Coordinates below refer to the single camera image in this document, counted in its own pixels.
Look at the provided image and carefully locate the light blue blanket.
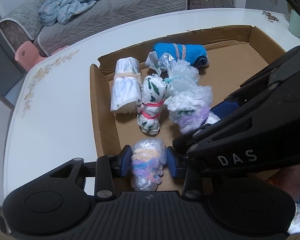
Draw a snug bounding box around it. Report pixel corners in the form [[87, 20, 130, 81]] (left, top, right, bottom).
[[38, 0, 126, 27]]

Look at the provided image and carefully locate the grey sofa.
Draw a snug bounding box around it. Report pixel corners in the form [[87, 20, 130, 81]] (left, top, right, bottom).
[[0, 0, 213, 57]]

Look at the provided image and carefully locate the white green-print pink-band bundle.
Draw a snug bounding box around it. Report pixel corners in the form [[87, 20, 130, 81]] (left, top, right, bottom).
[[136, 74, 172, 135]]

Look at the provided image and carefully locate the clear bag multicolour yarn bundle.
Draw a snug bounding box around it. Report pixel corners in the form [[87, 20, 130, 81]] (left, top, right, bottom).
[[130, 138, 167, 191]]

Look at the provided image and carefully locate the mint green cup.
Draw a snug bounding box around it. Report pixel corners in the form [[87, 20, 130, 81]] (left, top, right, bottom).
[[288, 10, 300, 37]]

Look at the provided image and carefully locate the blue sock roll yarn-tied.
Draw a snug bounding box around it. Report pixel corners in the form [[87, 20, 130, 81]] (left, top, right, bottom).
[[145, 43, 209, 68]]

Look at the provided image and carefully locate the pink fluffy pompom bundle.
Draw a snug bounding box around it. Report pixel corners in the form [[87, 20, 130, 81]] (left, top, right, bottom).
[[268, 165, 300, 202]]

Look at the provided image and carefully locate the bubble wrap teal-tied bundle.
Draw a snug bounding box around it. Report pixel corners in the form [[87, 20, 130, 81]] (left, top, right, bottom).
[[158, 53, 213, 107]]

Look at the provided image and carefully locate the white rolled sock bundle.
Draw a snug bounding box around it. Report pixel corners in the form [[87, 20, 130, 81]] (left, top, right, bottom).
[[110, 57, 142, 114]]

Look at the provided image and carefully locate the pink plastic stool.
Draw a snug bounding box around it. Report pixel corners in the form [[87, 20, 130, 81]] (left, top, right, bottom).
[[14, 41, 46, 72]]

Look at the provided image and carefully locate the brown cardboard box tray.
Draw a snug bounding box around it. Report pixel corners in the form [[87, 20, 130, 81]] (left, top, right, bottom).
[[89, 24, 288, 193]]

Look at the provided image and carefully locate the pile of seed shells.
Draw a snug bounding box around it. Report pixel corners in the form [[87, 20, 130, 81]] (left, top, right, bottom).
[[262, 10, 279, 22]]

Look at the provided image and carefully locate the bubble wrap purple-tied bundle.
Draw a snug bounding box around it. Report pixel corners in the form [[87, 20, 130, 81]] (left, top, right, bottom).
[[164, 86, 220, 134]]

